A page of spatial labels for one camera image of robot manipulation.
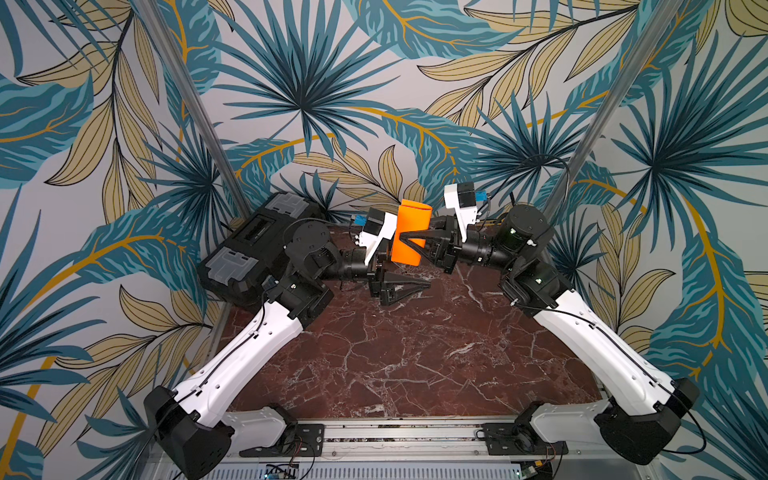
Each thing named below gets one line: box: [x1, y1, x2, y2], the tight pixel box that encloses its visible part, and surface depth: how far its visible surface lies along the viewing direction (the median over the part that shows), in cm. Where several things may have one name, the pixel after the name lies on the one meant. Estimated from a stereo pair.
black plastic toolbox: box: [199, 192, 320, 306], surface depth 88 cm
